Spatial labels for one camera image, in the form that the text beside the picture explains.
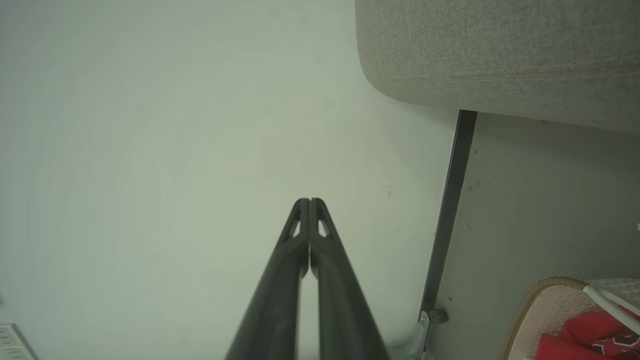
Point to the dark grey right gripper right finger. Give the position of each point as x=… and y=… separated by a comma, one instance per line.
x=345, y=310

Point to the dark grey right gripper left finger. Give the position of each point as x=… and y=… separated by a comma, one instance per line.
x=272, y=310

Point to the red shorts with white trim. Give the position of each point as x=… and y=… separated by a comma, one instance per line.
x=590, y=325

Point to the red jersey with white stripes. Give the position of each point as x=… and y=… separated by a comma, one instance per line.
x=617, y=345

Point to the beige perforated laundry basket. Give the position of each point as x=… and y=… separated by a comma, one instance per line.
x=555, y=305

